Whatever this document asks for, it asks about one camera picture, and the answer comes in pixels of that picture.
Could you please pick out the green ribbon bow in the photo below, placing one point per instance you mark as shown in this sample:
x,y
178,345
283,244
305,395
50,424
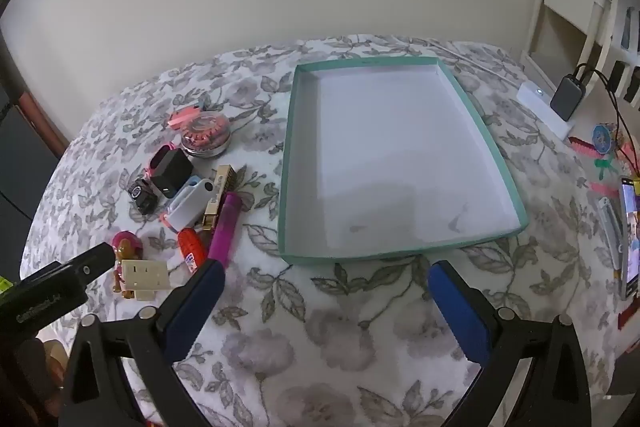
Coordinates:
x,y
605,167

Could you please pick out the cream hair claw clip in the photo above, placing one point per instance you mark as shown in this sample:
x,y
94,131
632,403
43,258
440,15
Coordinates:
x,y
145,277

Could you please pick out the black cube charger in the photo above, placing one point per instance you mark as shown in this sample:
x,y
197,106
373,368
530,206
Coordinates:
x,y
172,172

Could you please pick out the silver nail clipper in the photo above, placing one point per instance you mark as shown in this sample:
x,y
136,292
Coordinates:
x,y
610,227

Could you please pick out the black toy car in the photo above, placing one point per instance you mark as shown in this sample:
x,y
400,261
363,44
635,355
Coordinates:
x,y
141,196

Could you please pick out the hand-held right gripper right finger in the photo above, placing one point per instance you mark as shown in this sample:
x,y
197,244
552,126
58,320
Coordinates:
x,y
457,314

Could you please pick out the orange glue bottle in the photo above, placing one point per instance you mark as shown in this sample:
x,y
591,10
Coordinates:
x,y
192,249

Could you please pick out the pink hair clip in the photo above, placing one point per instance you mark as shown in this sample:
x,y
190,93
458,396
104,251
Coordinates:
x,y
181,118

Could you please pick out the floral printed blanket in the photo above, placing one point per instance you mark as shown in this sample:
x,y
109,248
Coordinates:
x,y
320,332

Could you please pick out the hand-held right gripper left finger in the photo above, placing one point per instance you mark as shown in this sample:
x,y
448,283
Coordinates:
x,y
197,307

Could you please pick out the white power strip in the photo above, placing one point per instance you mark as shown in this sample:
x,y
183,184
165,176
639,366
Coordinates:
x,y
537,99

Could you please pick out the red crochet trim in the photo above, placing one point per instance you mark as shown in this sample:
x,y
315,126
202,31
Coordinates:
x,y
582,146

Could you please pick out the dark cabinet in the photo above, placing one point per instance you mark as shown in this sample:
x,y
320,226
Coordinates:
x,y
20,157

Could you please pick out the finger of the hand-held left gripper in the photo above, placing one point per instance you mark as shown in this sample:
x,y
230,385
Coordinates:
x,y
90,264

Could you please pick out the teal cardboard box tray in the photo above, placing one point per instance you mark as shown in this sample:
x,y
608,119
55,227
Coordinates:
x,y
390,147

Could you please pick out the round cartoon tin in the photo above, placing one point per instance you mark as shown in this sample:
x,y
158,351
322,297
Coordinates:
x,y
603,138

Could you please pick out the black power bank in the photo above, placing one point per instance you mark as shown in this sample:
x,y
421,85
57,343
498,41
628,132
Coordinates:
x,y
567,99

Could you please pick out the purple pencil lead case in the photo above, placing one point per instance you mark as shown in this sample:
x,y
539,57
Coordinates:
x,y
225,227

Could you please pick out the white plastic clip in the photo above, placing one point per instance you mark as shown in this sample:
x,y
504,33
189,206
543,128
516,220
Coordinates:
x,y
192,202

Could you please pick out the smartphone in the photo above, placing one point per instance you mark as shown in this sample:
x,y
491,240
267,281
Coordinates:
x,y
631,237

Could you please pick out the pink puppy toy figure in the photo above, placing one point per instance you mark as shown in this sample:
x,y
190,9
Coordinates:
x,y
125,247

